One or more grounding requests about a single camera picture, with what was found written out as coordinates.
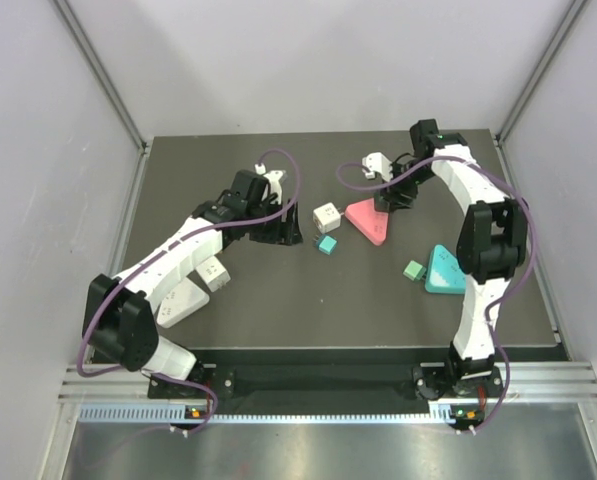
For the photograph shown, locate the pink triangular power strip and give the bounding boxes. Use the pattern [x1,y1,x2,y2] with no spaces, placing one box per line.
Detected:
[345,198,389,246]

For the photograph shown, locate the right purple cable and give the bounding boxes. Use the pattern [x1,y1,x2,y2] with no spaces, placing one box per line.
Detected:
[335,155,537,431]

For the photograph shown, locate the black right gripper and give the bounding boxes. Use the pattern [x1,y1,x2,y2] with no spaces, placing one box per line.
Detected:
[380,160,436,211]

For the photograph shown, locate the white triangular power strip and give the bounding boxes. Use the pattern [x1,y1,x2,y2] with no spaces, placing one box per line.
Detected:
[156,278,210,328]

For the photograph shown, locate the purple cable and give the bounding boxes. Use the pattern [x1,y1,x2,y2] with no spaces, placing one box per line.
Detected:
[335,155,537,431]
[76,148,303,377]

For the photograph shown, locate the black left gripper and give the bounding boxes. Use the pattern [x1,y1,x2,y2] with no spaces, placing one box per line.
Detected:
[245,197,302,247]

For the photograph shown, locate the mint green cube charger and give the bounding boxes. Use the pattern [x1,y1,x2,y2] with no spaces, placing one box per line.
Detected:
[403,260,427,282]

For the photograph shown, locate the white tiger cube adapter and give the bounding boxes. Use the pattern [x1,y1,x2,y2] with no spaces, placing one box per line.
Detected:
[313,202,344,234]

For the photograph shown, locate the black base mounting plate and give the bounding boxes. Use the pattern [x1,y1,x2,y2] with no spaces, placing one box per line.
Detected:
[146,348,509,415]

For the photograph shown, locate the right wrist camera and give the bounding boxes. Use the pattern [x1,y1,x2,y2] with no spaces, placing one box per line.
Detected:
[361,152,393,182]

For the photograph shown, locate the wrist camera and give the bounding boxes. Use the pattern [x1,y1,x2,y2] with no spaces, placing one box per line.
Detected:
[254,163,287,204]
[361,152,393,182]

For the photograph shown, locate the teal triangular power strip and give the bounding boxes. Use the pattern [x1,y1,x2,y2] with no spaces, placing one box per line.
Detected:
[425,245,466,295]

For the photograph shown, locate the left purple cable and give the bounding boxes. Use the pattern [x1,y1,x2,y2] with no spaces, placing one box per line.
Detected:
[76,148,303,377]

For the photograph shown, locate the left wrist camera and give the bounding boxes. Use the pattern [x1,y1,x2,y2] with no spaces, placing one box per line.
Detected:
[254,163,287,204]

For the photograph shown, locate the teal cube charger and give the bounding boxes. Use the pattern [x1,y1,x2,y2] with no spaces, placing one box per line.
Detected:
[313,234,338,255]

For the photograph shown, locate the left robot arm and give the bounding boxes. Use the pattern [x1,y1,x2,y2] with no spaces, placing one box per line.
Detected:
[82,166,302,397]

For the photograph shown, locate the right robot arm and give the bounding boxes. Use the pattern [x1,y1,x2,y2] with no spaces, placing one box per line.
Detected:
[362,119,528,396]

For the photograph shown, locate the grey white cube adapter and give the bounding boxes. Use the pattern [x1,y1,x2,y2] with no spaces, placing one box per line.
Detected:
[195,256,231,292]

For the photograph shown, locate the slotted cable duct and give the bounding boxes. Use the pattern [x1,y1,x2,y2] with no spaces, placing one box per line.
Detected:
[78,403,455,425]

